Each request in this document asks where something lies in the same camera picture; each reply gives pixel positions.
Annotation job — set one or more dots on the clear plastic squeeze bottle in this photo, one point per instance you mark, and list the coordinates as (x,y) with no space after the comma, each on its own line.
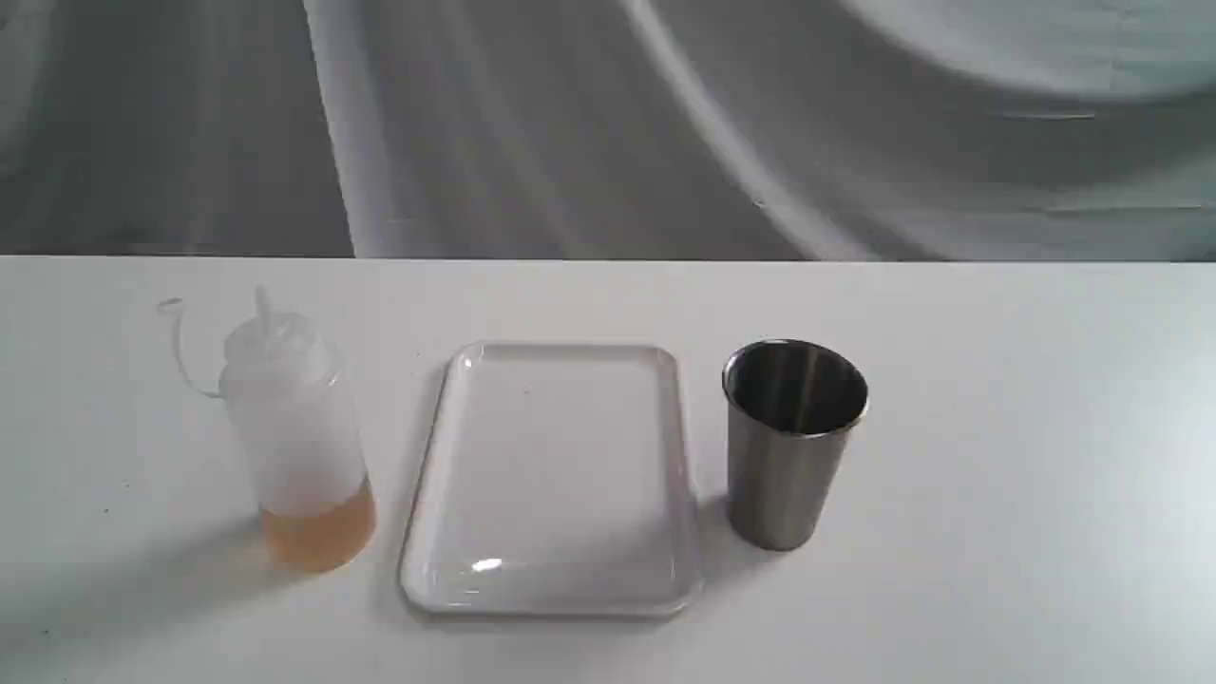
(289,403)

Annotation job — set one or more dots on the stainless steel cup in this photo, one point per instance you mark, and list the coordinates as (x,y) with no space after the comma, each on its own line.
(791,407)

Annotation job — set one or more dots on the white rectangular plastic tray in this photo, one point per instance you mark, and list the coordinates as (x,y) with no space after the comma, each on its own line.
(555,484)

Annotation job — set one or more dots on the grey fabric backdrop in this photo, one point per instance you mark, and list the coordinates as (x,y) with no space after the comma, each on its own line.
(718,130)

